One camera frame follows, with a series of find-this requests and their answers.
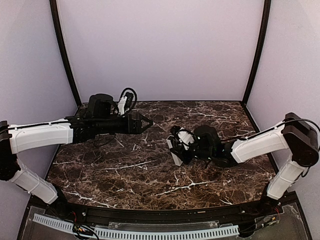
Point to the white slotted cable duct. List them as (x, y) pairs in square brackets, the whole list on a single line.
[(138, 231)]

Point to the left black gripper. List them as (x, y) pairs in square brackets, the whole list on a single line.
[(132, 123)]

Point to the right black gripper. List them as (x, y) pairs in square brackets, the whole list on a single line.
[(180, 152)]

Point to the right black frame post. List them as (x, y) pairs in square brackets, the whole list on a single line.
[(258, 50)]

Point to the black frame post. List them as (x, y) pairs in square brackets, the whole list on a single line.
[(258, 50), (63, 51)]

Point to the white remote control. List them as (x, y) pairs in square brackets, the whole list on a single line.
[(174, 150)]

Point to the black front rail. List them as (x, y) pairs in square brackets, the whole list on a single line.
[(236, 214)]

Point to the left black frame post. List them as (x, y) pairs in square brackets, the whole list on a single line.
[(63, 51)]

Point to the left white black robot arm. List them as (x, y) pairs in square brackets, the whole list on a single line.
[(102, 116)]

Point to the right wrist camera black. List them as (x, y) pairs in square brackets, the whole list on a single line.
[(185, 136)]

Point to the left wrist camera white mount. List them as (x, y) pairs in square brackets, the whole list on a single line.
[(124, 103)]

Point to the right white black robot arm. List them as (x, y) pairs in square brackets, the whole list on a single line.
[(298, 135)]

